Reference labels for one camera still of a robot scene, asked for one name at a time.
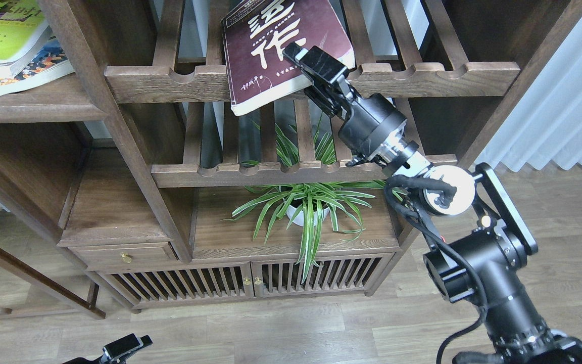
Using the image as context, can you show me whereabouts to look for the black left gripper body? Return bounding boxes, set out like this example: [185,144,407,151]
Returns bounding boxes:
[63,357,103,364]

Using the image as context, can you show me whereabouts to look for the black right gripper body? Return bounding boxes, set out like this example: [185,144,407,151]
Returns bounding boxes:
[331,90,407,164]

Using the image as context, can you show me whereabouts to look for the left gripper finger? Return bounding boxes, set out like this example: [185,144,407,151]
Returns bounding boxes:
[103,333,153,362]

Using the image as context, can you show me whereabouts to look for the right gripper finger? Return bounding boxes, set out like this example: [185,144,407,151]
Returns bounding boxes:
[282,43,354,101]
[303,86,350,121]

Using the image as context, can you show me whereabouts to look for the maroon book white characters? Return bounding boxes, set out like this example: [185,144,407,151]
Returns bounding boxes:
[222,1,355,117]

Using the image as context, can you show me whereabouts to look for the yellow cover book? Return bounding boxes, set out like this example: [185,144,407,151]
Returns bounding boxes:
[0,0,54,79]

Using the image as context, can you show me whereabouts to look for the colourful 300 paperback book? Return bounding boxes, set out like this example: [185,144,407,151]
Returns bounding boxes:
[0,35,75,96]

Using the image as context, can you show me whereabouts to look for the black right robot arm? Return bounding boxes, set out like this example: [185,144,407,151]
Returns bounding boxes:
[282,43,582,363]

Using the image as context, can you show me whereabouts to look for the brass drawer knob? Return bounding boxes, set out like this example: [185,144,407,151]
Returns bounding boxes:
[120,252,132,263]

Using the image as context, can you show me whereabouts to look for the small wooden drawer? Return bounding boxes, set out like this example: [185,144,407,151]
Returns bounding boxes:
[69,242,177,267]

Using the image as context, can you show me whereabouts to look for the green spider plant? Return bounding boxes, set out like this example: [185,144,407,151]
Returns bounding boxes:
[226,109,408,284]

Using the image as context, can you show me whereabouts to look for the white plant pot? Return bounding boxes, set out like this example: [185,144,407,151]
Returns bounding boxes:
[286,200,330,226]

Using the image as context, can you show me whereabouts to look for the right slatted cabinet door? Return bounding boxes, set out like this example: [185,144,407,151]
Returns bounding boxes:
[251,253,394,298]

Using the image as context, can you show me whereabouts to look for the dark wooden bookshelf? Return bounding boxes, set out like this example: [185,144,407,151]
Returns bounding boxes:
[0,1,582,313]

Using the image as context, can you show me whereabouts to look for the white pleated curtain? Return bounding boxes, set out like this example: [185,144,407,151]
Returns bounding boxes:
[476,18,582,172]

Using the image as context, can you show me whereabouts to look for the wooden side furniture frame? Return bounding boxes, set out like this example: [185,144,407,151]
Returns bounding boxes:
[0,247,106,320]

